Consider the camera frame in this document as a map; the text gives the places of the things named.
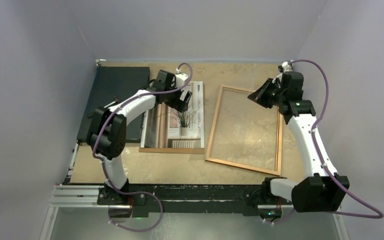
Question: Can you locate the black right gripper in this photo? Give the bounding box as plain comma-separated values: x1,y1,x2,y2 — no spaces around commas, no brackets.
248,78,287,110

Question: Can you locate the light wooden picture frame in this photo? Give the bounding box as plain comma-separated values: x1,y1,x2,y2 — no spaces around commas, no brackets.
205,85,283,177

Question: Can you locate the plant window photo print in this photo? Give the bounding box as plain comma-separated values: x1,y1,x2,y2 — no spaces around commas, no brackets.
140,81,205,149

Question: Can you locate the brown frame backing board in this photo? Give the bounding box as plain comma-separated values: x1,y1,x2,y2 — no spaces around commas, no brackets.
138,81,206,155

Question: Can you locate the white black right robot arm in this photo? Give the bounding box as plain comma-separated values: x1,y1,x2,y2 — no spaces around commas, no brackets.
247,71,350,213

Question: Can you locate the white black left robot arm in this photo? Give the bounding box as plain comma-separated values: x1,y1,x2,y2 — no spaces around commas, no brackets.
86,68,193,205

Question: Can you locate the dark blue electronics box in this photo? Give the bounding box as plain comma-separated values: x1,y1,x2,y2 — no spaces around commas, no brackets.
76,66,151,145

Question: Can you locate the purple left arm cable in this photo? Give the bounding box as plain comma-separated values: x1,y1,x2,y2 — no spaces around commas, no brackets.
91,62,194,232

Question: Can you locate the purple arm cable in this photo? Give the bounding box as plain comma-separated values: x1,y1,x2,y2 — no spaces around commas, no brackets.
91,62,194,232
263,59,384,226

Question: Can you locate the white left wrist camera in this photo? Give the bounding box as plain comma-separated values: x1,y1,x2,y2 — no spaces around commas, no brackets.
174,73,189,89

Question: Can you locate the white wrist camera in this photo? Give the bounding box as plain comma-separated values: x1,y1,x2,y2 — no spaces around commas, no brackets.
174,73,189,89
277,61,294,73

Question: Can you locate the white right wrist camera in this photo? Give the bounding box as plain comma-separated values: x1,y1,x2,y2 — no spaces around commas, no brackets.
277,61,294,73

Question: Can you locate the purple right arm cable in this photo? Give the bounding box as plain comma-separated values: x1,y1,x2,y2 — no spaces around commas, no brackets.
263,59,384,226

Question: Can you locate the aluminium rail base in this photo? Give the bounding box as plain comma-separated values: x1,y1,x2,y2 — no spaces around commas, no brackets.
39,183,349,240

